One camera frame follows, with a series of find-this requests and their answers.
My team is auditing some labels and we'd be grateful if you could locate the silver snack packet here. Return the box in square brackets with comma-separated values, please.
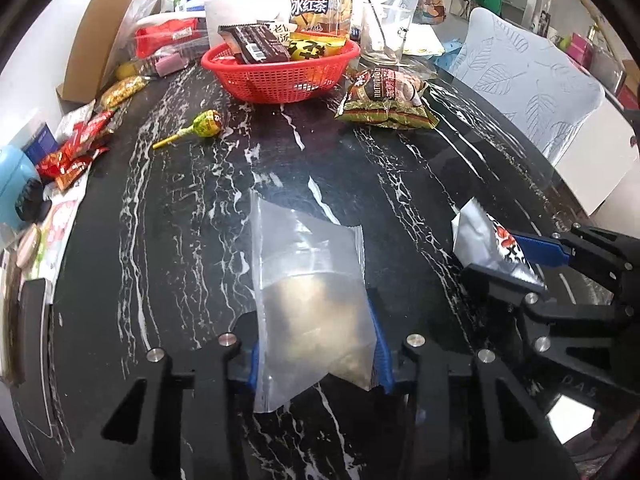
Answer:
[451, 197, 544, 286]

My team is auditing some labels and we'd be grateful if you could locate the clear zip bag with powder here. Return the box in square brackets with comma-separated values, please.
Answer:
[250, 194, 378, 413]

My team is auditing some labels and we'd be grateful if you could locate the green brown snack bag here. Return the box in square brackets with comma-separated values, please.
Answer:
[335, 67, 439, 130]

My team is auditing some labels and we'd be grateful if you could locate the green yellow lollipop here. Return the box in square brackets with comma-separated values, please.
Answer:
[152, 110, 222, 150]

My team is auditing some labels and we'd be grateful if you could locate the red plastic basket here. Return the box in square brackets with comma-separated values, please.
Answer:
[201, 40, 360, 104]

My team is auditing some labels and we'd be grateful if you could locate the clear glass jar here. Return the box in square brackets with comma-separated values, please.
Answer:
[360, 0, 408, 65]

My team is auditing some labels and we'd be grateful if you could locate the blue round toy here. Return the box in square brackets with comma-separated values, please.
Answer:
[0, 144, 52, 232]

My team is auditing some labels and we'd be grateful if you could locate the red snack packets pile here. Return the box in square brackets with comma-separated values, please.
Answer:
[36, 110, 115, 192]

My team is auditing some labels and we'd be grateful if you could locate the yellow black snack pack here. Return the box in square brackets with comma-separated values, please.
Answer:
[288, 32, 346, 61]

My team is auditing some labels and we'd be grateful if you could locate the iced tea bottle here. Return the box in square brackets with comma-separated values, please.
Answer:
[290, 0, 352, 38]

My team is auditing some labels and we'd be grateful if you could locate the yellow gold candy bag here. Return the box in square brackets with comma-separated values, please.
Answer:
[100, 76, 150, 110]

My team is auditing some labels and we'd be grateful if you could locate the dark chocolate snack pack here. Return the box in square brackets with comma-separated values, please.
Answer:
[218, 24, 291, 64]

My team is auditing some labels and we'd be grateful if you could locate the cardboard box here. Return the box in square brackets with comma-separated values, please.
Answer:
[56, 0, 160, 104]

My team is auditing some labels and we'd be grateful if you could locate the clear plastic container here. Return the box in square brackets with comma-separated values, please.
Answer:
[127, 11, 209, 77]

